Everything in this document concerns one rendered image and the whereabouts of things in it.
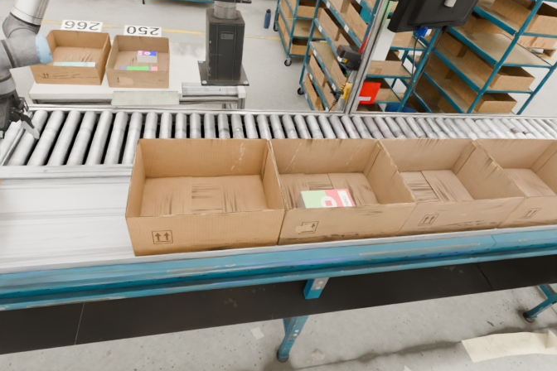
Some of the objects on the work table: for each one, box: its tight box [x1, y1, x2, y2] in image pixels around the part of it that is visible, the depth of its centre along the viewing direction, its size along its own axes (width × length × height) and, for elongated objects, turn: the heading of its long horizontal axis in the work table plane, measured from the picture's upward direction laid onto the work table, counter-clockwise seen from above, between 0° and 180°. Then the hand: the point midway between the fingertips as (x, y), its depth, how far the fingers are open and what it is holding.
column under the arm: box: [197, 8, 249, 86], centre depth 181 cm, size 26×26×33 cm
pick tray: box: [105, 35, 170, 89], centre depth 179 cm, size 28×38×10 cm
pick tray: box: [30, 29, 111, 85], centre depth 173 cm, size 28×38×10 cm
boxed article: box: [137, 51, 157, 63], centre depth 187 cm, size 6×10×5 cm, turn 93°
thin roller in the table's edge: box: [183, 91, 238, 95], centre depth 178 cm, size 2×28×2 cm, turn 95°
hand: (20, 138), depth 125 cm, fingers open, 10 cm apart
